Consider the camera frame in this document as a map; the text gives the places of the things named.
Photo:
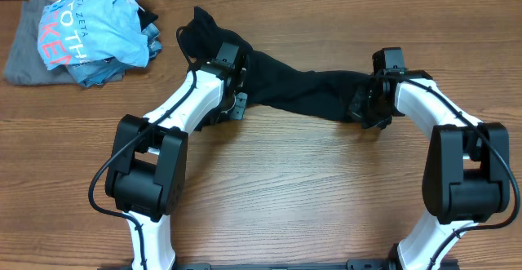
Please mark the folded grey garment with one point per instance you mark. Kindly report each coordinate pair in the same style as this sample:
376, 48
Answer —
24, 65

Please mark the black t-shirt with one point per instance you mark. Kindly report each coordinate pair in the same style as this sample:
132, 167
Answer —
334, 95

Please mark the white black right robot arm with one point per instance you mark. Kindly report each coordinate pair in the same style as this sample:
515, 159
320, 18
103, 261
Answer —
467, 183

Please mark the black garment in pile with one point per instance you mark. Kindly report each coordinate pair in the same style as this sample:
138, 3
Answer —
146, 18

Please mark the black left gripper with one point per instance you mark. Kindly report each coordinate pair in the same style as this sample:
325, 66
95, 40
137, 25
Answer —
236, 111

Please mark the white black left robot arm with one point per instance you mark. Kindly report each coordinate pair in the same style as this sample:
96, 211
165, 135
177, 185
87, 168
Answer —
146, 170

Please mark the light blue printed t-shirt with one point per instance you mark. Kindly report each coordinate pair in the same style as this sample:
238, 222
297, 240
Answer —
83, 31

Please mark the folded blue denim jeans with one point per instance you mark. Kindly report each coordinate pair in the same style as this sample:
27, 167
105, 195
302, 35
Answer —
102, 71

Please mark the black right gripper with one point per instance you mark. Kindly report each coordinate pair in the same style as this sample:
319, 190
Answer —
368, 109

